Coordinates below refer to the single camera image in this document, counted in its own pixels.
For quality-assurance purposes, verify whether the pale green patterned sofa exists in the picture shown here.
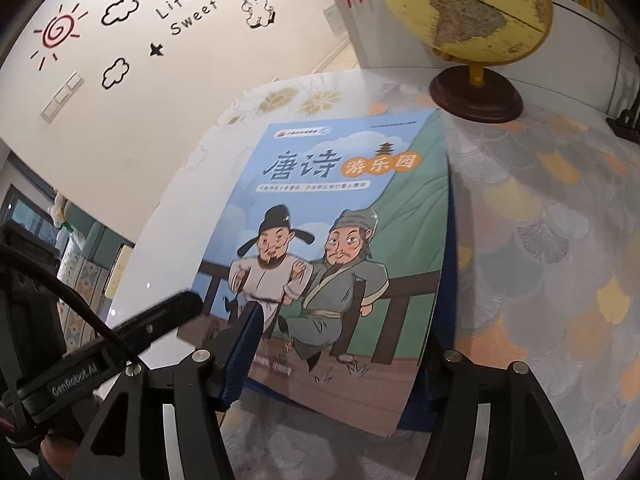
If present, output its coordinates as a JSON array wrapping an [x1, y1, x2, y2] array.
[[52, 199, 137, 356]]

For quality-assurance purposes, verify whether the dark blue book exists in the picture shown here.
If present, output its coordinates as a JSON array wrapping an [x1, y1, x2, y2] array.
[[244, 152, 458, 435]]

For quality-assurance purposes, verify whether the light blue cartoon-cover book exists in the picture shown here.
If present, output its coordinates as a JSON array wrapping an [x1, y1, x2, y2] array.
[[176, 107, 451, 437]]

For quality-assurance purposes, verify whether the lettering wall decal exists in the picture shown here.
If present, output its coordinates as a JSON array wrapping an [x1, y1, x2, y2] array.
[[154, 0, 220, 37]]

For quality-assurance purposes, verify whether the glass door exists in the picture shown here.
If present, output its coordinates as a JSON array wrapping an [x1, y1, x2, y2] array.
[[0, 180, 61, 246]]

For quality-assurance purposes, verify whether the red sun wall decal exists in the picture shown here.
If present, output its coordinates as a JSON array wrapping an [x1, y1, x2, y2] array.
[[31, 4, 88, 71]]

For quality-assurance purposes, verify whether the antique yellow globe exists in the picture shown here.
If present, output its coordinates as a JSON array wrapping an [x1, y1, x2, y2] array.
[[375, 0, 555, 123]]

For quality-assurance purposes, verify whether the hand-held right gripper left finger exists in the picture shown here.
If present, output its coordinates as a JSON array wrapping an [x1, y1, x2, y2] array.
[[67, 302, 265, 480]]

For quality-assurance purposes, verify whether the black fan stand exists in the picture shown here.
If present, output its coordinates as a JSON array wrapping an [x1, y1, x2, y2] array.
[[606, 95, 640, 136]]

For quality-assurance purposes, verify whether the black cloud wall decal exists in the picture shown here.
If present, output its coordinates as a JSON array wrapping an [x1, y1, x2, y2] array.
[[102, 0, 140, 25], [101, 57, 132, 90]]

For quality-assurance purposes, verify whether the person's left hand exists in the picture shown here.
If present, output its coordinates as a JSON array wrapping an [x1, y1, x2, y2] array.
[[40, 392, 103, 480]]

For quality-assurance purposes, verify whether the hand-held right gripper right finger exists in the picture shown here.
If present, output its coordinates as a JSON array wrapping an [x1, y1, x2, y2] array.
[[417, 334, 586, 480]]

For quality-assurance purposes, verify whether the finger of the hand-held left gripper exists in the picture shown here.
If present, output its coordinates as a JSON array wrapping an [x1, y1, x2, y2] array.
[[110, 290, 204, 362]]

